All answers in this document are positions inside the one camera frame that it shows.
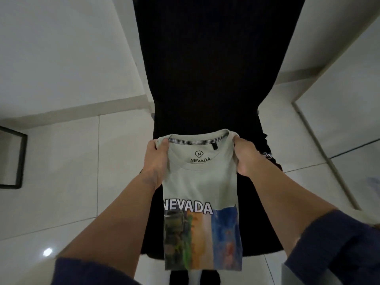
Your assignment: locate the dark blue left sleeve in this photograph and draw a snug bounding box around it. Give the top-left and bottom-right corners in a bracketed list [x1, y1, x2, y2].
[50, 257, 141, 285]

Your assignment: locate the black rectangular frame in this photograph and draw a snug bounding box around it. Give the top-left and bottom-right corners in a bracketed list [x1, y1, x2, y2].
[0, 126, 28, 190]

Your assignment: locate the pale green printed t-shirt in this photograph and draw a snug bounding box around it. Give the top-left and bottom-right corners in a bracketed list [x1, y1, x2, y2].
[156, 129, 244, 271]

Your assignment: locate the person's left forearm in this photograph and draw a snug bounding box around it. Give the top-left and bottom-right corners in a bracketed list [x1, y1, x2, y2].
[58, 171, 164, 278]

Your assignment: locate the dark blue sleeve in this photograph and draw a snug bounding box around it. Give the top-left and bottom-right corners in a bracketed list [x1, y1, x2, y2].
[284, 210, 380, 285]
[50, 257, 141, 285]

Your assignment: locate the person's left hand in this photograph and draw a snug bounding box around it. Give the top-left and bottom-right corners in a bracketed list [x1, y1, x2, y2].
[141, 138, 171, 190]

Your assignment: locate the person's right hand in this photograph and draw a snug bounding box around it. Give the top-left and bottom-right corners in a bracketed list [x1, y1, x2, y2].
[233, 137, 268, 177]

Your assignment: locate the person's right forearm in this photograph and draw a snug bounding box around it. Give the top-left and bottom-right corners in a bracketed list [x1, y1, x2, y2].
[247, 160, 338, 257]

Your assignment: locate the black office chair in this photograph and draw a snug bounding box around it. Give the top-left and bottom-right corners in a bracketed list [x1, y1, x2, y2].
[132, 0, 307, 285]

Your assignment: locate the dark blue right sleeve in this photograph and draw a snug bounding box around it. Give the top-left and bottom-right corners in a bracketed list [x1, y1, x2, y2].
[284, 210, 380, 285]

